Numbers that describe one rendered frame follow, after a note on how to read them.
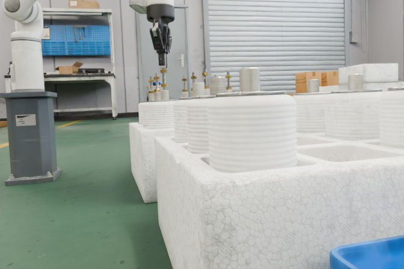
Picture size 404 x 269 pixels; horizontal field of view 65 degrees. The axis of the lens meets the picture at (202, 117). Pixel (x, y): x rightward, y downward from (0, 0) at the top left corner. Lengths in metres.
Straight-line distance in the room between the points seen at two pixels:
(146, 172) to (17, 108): 0.55
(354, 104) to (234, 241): 0.32
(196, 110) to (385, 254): 0.26
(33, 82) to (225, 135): 0.96
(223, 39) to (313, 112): 5.86
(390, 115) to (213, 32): 6.03
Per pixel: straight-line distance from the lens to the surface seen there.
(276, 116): 0.31
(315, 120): 0.63
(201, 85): 0.57
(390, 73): 3.65
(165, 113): 0.82
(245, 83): 0.34
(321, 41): 7.37
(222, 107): 0.32
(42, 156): 1.19
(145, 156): 0.79
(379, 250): 0.33
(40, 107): 1.18
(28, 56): 1.21
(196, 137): 0.43
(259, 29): 6.74
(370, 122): 0.54
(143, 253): 0.58
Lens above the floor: 0.25
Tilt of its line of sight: 3 degrees down
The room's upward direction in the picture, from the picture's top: 2 degrees counter-clockwise
